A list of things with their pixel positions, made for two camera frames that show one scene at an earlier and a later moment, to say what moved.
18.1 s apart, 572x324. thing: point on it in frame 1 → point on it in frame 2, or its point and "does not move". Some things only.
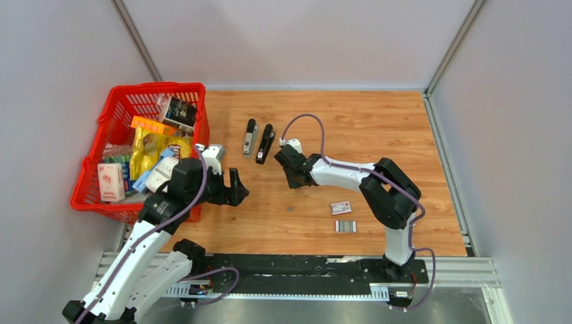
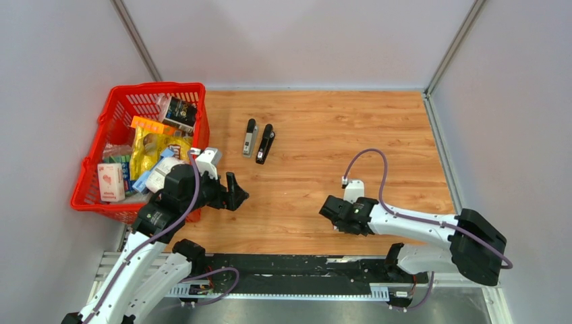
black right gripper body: x=292 y=183 → x=343 y=228
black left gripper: x=232 y=196 does not move
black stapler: x=264 y=148 does not move
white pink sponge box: x=111 y=182 does not move
